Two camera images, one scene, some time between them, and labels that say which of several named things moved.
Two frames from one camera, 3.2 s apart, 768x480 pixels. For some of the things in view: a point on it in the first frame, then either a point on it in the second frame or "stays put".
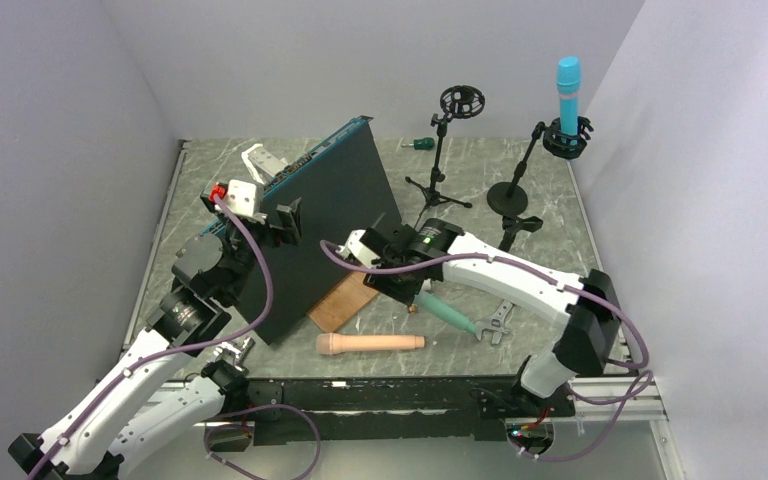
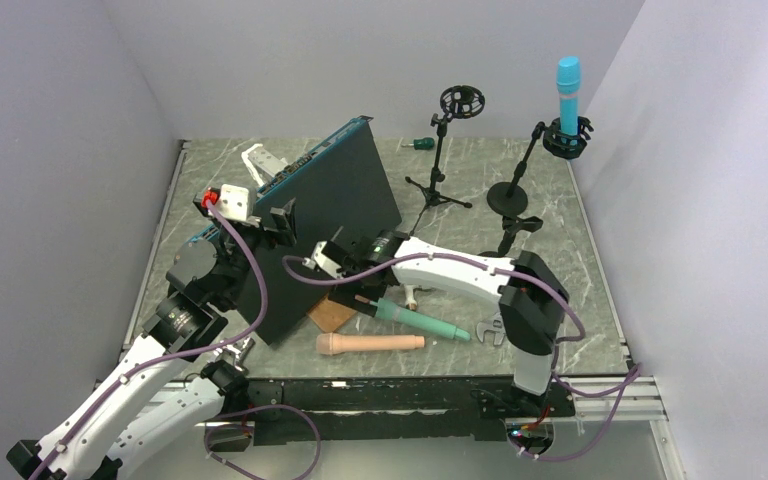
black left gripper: x=289 y=232 stays put
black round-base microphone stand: x=511 y=224 stays put
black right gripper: x=380 y=281 -> x=345 y=292
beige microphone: x=329 y=343 stays put
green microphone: x=443 y=311 -> x=387 y=308
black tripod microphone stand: x=458 y=102 stays put
